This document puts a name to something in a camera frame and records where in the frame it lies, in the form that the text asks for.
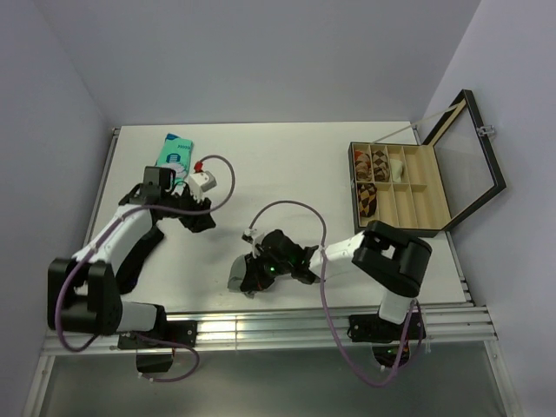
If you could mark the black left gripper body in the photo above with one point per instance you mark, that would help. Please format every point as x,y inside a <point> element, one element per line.
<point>186,201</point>

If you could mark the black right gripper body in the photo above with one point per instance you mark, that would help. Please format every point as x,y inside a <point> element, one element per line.
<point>266,268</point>

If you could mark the grey sock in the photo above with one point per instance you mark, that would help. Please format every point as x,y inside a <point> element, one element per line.
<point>237,275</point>

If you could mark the cream yellow sock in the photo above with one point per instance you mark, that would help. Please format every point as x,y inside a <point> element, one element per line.
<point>396,170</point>

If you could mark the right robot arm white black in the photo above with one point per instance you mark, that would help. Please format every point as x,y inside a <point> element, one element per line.
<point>390,256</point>

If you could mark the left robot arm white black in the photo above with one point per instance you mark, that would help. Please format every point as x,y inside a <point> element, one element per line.
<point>85,291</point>

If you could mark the teal patterned sock pair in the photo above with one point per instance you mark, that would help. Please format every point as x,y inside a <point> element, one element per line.
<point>176,154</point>

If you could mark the black blue sock pair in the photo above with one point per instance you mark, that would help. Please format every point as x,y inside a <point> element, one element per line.
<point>128,274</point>

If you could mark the dark checkered rolled sock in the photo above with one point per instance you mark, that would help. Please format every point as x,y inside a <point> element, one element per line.
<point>367,199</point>

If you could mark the orange brown rolled sock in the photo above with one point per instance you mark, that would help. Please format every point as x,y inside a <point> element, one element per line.
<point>362,165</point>

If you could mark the brown checkered rolled sock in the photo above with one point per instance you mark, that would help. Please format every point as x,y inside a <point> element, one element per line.
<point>380,166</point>

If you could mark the black compartment box with lid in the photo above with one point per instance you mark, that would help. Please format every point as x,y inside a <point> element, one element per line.
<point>447,177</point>

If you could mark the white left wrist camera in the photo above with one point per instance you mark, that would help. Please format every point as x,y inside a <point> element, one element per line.
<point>200,182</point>

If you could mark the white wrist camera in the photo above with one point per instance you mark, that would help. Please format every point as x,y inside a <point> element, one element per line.
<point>200,182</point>
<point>253,237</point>

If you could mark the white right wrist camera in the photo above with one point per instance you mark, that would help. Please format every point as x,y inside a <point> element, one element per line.
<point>253,237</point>

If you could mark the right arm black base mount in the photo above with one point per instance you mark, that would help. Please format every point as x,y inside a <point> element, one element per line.
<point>370,328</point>

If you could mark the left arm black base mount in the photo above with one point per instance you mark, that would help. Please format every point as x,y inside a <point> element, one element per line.
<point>156,351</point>

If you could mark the aluminium frame rail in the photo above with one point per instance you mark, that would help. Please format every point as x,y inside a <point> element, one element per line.
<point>308,328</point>

